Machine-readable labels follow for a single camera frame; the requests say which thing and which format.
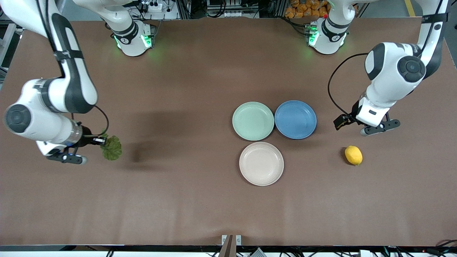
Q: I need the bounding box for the green lettuce leaf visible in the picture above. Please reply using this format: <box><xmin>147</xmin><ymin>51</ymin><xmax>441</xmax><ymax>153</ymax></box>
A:
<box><xmin>101</xmin><ymin>135</ymin><xmax>122</xmax><ymax>161</ymax></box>

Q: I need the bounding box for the yellow lemon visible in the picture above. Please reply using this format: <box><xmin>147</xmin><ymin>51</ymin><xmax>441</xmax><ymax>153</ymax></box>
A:
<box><xmin>345</xmin><ymin>146</ymin><xmax>363</xmax><ymax>166</ymax></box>

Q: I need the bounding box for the black right arm base connector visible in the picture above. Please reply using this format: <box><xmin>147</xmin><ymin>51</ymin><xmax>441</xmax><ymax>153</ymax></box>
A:
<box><xmin>143</xmin><ymin>22</ymin><xmax>159</xmax><ymax>49</ymax></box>

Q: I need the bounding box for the black left arm base connector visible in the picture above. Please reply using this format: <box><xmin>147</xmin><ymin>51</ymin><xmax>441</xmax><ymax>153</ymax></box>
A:
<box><xmin>303</xmin><ymin>21</ymin><xmax>319</xmax><ymax>46</ymax></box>

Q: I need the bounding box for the blue plate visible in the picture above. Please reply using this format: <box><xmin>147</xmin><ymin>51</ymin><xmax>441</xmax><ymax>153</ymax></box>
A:
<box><xmin>274</xmin><ymin>100</ymin><xmax>317</xmax><ymax>140</ymax></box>

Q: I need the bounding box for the pale green plate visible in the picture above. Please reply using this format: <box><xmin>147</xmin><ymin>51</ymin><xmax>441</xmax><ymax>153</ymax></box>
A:
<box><xmin>232</xmin><ymin>102</ymin><xmax>275</xmax><ymax>141</ymax></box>

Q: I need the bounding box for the beige plate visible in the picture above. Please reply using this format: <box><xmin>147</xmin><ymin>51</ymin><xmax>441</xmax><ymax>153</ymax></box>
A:
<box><xmin>239</xmin><ymin>142</ymin><xmax>285</xmax><ymax>186</ymax></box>

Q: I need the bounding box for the grey metal side stand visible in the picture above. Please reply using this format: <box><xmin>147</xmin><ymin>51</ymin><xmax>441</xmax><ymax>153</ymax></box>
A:
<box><xmin>0</xmin><ymin>22</ymin><xmax>17</xmax><ymax>85</ymax></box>

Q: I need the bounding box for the bag of orange packets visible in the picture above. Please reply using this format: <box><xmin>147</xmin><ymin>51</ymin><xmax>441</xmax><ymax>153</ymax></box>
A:
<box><xmin>285</xmin><ymin>0</ymin><xmax>331</xmax><ymax>19</ymax></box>

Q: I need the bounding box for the white power strip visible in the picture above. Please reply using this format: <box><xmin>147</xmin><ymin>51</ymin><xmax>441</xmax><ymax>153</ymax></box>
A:
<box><xmin>137</xmin><ymin>1</ymin><xmax>164</xmax><ymax>13</ymax></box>

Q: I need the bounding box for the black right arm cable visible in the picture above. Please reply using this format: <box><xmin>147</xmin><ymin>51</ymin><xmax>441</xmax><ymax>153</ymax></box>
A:
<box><xmin>35</xmin><ymin>0</ymin><xmax>110</xmax><ymax>138</ymax></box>

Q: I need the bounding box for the brown post under bracket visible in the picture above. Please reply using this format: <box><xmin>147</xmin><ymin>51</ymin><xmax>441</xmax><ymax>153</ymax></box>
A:
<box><xmin>219</xmin><ymin>235</ymin><xmax>237</xmax><ymax>257</ymax></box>

